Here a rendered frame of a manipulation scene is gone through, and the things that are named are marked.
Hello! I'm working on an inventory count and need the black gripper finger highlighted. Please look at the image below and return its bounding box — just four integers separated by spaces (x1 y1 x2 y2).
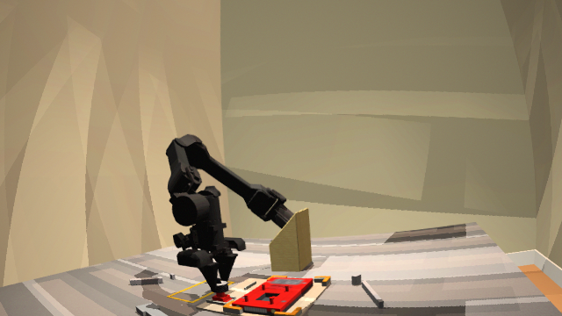
198 262 219 290
213 253 238 282

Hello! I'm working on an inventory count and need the black and white wheel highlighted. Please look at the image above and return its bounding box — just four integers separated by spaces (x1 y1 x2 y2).
211 281 228 293

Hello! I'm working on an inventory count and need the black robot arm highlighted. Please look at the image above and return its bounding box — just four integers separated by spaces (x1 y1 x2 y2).
166 134 293 251

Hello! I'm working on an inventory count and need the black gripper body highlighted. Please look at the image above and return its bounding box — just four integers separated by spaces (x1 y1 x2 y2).
177 219 247 268

